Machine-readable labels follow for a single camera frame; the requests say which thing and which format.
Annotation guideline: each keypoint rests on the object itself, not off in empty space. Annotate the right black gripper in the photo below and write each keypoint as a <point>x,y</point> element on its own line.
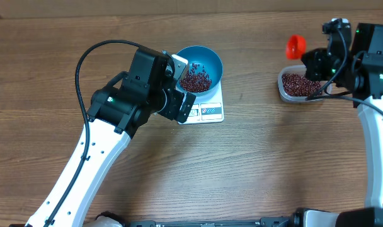
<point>313,66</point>

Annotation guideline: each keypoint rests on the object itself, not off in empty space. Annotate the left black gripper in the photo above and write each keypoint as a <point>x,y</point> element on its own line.
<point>185,107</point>

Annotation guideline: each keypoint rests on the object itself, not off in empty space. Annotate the red measuring scoop blue handle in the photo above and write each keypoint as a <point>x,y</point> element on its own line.
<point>296,47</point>

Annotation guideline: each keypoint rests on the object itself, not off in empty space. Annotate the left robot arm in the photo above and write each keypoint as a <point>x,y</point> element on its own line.
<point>117,110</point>

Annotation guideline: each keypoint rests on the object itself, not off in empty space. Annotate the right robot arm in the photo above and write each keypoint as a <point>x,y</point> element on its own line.
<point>367,98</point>

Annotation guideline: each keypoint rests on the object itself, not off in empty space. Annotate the red beans in bowl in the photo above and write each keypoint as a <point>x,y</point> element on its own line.
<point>196,80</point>

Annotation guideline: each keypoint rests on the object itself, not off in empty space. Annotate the white digital kitchen scale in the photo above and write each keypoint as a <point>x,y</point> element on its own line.
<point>208,108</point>

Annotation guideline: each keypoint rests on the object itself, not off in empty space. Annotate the blue bowl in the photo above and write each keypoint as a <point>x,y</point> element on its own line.
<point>207,57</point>

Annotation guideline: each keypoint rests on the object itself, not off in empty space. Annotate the red adzuki beans in container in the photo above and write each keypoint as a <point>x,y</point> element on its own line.
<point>299,85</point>

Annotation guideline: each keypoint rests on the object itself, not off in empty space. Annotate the clear plastic container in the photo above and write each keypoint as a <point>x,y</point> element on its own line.
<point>297,69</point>

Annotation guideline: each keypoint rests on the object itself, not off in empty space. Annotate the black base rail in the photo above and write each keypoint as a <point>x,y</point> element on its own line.
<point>109,219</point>

